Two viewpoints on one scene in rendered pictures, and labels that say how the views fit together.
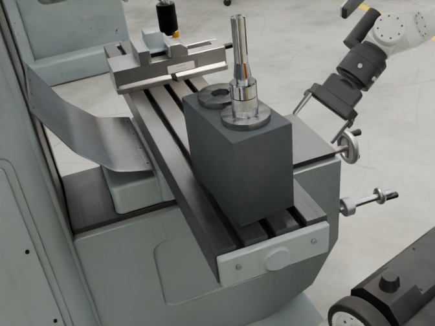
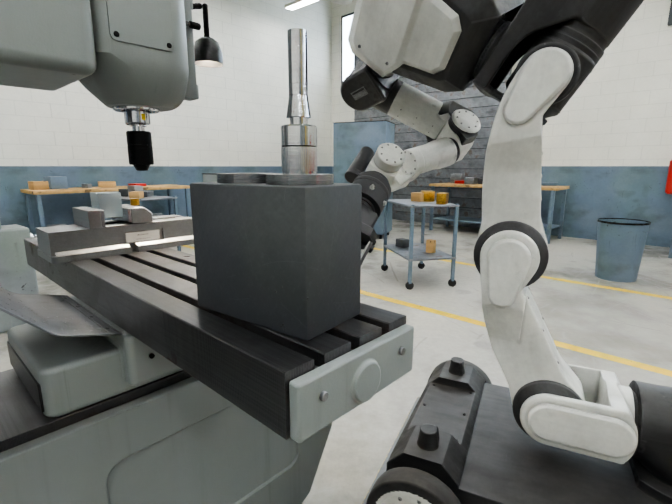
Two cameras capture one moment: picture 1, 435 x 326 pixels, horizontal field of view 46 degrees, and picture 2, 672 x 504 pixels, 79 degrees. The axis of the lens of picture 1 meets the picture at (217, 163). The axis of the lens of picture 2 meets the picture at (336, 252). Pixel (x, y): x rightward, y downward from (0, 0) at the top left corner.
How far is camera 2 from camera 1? 0.56 m
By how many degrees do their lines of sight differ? 36
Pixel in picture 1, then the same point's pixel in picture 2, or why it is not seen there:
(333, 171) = not seen: hidden behind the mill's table
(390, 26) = (391, 153)
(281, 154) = (352, 227)
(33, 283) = not seen: outside the picture
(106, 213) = (25, 423)
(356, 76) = (371, 196)
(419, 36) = (406, 175)
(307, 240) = (395, 349)
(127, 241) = (63, 466)
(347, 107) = (367, 227)
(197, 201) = (221, 328)
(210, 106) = (241, 179)
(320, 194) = not seen: hidden behind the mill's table
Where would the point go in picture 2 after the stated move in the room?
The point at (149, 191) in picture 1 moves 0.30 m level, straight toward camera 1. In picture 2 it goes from (108, 372) to (166, 464)
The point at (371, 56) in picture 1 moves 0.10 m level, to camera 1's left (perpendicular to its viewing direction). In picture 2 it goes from (379, 179) to (340, 180)
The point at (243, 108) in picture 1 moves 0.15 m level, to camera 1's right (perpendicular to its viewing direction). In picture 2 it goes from (303, 158) to (397, 159)
